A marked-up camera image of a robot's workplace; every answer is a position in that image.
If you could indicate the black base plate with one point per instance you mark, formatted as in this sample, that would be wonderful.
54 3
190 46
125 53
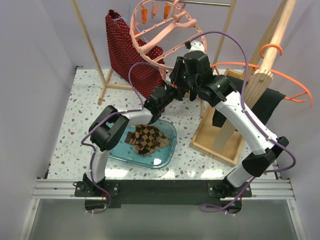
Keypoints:
169 192

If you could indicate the light blue hanger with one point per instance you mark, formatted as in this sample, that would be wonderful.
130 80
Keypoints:
126 19

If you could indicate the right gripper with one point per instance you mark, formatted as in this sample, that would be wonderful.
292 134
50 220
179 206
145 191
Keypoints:
174 76

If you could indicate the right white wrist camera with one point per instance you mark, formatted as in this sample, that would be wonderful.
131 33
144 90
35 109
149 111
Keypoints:
195 46

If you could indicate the beige brown argyle sock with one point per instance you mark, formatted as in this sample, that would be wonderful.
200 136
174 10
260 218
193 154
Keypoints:
162 142

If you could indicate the black multicolour argyle sock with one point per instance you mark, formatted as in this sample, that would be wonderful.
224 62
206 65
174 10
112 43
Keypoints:
192 94

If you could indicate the pink round clip hanger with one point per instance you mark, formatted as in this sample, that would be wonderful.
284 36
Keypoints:
178 19

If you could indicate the aluminium rail frame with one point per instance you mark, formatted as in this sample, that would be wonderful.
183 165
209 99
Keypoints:
54 213

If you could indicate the orange plastic hanger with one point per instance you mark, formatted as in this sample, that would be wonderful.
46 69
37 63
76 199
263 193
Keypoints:
306 91

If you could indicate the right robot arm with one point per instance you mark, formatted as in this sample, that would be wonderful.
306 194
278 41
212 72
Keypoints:
192 74

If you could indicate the red polka dot garment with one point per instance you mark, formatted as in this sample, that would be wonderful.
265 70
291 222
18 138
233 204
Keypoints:
125 59

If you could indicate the black garment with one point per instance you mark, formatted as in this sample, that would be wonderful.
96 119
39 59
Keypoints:
263 108

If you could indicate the blue transparent plastic basin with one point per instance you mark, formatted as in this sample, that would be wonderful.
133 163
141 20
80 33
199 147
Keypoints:
125 152

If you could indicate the wooden clothes rack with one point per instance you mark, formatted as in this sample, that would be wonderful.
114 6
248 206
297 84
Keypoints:
223 143

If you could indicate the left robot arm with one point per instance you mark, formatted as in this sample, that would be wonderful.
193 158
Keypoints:
106 131

